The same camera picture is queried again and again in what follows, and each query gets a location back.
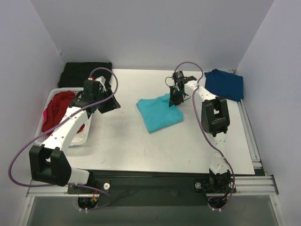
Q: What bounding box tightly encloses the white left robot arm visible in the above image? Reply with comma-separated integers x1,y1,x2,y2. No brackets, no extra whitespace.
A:
29,80,120,194

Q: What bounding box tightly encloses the turquoise t-shirt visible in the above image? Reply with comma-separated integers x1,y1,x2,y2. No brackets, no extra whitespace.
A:
136,93,184,133

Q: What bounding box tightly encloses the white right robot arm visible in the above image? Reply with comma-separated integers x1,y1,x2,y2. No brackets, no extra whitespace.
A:
169,71,231,192

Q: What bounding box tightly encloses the pink garment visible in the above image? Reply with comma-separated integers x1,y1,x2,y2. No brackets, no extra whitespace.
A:
43,109,48,124

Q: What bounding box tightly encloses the red t-shirt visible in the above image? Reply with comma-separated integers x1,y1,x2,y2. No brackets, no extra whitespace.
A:
42,91,76,132

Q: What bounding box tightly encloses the black folded t-shirt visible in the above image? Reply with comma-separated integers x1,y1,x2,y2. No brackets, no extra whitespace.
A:
57,62,112,88

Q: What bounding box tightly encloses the aluminium frame rail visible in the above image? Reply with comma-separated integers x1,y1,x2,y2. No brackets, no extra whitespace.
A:
27,176,279,197

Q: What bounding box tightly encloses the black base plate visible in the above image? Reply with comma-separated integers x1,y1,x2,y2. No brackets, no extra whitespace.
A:
67,170,236,210

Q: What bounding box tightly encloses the white plastic laundry basket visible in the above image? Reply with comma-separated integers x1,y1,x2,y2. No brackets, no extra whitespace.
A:
35,88,92,146

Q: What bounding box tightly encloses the folded navy blue t-shirt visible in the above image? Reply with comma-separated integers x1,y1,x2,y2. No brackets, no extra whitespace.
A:
205,69,244,102

